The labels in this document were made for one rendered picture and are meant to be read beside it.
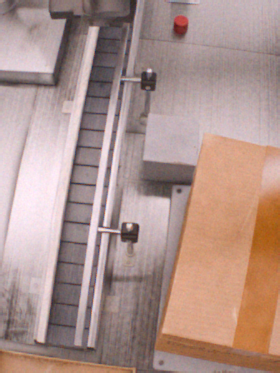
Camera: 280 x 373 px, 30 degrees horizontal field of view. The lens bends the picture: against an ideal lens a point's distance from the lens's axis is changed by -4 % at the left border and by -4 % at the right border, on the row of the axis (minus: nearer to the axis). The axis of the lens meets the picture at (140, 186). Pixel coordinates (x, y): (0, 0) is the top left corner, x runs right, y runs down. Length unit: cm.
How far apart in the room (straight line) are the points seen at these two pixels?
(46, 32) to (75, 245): 49
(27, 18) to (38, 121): 26
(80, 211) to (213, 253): 35
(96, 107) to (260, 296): 55
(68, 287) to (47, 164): 27
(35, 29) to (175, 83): 34
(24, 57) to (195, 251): 64
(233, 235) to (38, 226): 44
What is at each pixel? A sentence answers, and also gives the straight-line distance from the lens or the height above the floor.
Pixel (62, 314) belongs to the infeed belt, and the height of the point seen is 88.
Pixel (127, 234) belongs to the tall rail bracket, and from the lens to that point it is 89.
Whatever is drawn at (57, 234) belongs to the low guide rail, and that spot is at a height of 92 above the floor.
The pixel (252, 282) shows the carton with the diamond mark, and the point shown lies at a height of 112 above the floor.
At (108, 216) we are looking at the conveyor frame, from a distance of 99.
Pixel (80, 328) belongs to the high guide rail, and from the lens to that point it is 87.
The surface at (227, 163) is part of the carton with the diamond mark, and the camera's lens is 78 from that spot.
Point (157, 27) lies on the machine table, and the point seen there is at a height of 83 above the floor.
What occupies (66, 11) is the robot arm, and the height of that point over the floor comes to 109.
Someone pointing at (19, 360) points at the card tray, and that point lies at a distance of 101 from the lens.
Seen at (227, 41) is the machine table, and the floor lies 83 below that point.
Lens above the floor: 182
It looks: 68 degrees down
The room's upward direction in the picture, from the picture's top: 1 degrees clockwise
